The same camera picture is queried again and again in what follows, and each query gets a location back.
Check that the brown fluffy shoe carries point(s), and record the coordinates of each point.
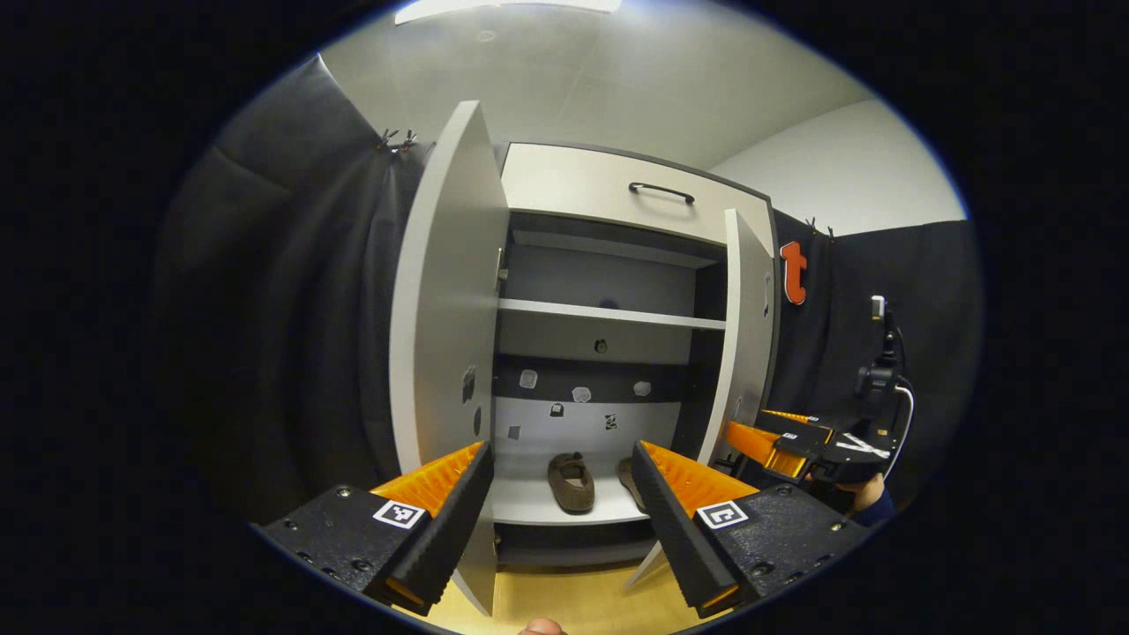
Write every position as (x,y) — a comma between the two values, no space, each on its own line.
(631,481)
(571,485)

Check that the ceiling light panel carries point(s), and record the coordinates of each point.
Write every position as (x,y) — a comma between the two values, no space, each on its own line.
(503,7)

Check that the white cabinet door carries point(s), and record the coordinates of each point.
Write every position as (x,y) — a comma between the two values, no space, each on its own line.
(745,335)
(441,309)

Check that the white and grey shoe cabinet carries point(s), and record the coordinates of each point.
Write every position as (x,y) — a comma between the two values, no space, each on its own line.
(600,282)

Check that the white drawer front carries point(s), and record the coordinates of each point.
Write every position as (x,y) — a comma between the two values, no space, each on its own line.
(573,185)

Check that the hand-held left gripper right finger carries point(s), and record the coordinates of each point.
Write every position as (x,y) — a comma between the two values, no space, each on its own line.
(666,520)

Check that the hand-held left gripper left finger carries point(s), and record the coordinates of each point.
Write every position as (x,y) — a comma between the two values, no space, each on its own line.
(454,520)

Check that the black backdrop cloth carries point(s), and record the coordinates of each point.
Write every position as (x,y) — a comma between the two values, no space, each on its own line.
(291,309)

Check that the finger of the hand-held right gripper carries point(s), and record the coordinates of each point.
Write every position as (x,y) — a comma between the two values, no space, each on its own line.
(798,428)
(750,445)

